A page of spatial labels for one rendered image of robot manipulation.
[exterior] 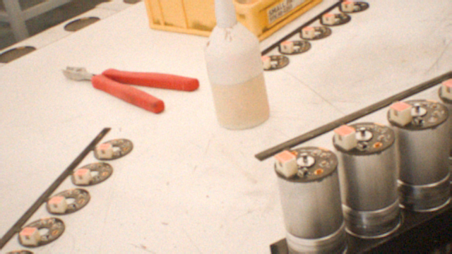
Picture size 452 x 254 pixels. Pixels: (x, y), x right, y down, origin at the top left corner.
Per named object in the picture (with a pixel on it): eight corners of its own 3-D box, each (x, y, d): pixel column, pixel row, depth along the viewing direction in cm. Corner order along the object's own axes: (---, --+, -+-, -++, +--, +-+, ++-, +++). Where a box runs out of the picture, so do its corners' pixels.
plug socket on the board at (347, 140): (362, 144, 30) (361, 129, 29) (345, 152, 29) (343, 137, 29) (350, 136, 30) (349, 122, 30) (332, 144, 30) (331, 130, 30)
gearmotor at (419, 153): (463, 212, 33) (460, 110, 31) (420, 235, 32) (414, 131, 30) (425, 189, 35) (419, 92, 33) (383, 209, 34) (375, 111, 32)
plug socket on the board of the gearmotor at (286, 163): (304, 170, 29) (301, 155, 28) (285, 178, 28) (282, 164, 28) (292, 162, 29) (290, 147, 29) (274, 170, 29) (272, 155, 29)
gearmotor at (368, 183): (414, 238, 32) (407, 135, 30) (367, 262, 31) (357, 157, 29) (377, 213, 34) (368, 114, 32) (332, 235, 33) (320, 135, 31)
